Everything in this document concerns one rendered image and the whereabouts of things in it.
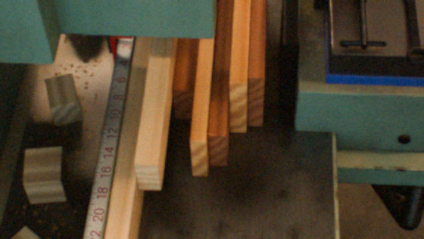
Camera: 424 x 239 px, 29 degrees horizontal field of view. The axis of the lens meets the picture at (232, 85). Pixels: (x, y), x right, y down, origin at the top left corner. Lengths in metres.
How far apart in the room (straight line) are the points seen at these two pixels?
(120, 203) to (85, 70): 0.31
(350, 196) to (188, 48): 1.07
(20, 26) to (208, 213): 0.23
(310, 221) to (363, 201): 1.07
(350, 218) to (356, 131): 1.00
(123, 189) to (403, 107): 0.26
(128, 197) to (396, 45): 0.27
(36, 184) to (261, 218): 0.24
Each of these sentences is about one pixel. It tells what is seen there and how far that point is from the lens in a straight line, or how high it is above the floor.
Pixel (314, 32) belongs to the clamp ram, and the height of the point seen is 0.96.
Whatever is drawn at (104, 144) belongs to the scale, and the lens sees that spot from 0.72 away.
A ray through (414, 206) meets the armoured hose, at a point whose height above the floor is 0.69.
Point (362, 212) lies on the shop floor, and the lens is 1.80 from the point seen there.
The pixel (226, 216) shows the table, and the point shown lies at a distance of 0.74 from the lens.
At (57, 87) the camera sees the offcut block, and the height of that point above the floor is 0.83.
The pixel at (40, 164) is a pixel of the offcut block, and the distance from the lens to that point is 0.86.
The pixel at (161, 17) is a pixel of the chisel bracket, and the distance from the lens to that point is 0.71.
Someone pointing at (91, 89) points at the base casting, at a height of 0.80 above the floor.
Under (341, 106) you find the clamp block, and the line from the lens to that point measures 0.76.
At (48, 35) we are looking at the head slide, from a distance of 0.70.
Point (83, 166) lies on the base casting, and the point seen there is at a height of 0.80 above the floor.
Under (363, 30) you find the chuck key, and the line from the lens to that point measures 0.73.
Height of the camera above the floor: 1.55
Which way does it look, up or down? 52 degrees down
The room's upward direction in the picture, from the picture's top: straight up
